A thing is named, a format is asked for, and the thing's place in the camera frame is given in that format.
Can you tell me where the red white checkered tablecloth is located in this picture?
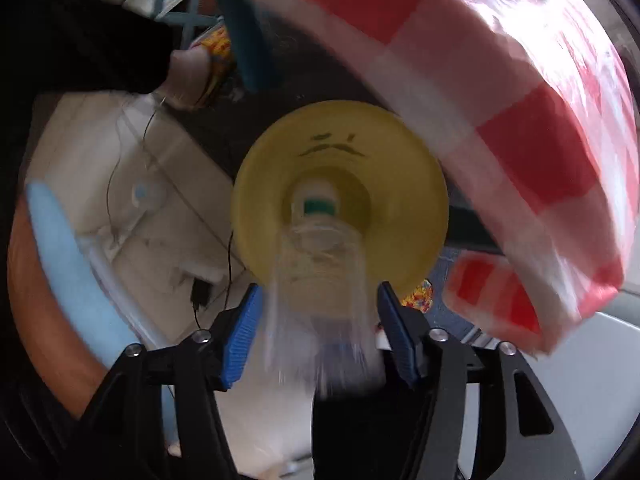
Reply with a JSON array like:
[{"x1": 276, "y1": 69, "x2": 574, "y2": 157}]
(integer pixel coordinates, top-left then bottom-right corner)
[{"x1": 164, "y1": 0, "x2": 640, "y2": 356}]

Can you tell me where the clear plastic bottle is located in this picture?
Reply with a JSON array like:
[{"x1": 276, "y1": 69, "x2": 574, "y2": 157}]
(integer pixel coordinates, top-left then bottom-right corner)
[{"x1": 266, "y1": 178, "x2": 384, "y2": 396}]

